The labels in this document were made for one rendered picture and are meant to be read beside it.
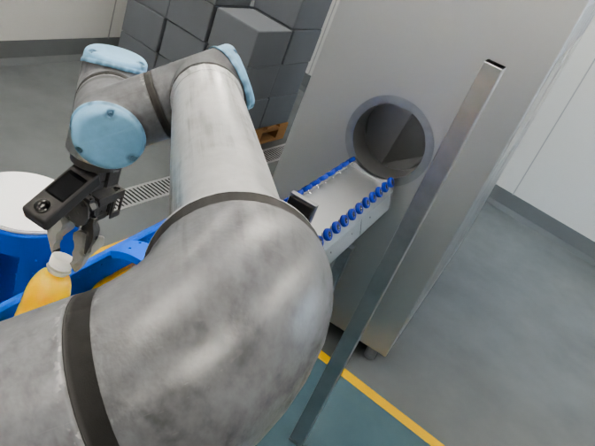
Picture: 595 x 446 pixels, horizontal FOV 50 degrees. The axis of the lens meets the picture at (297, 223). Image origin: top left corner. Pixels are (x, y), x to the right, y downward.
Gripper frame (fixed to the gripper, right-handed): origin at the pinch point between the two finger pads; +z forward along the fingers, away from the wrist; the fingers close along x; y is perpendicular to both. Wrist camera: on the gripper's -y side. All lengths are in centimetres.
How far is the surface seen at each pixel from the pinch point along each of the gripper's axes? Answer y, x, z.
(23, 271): 32, 36, 42
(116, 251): 22.8, 5.4, 12.0
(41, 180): 50, 53, 30
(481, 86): 123, -34, -30
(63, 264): -1.5, -1.4, -0.6
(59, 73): 290, 267, 131
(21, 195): 41, 49, 30
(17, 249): 30, 38, 35
